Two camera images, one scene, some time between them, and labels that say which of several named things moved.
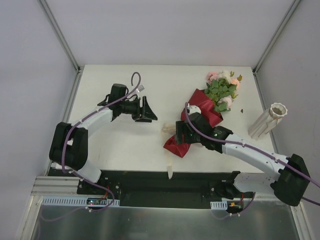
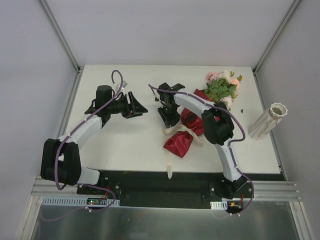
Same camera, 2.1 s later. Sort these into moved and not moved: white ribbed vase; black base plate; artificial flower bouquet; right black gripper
Moved: right black gripper
Not moved: artificial flower bouquet; white ribbed vase; black base plate
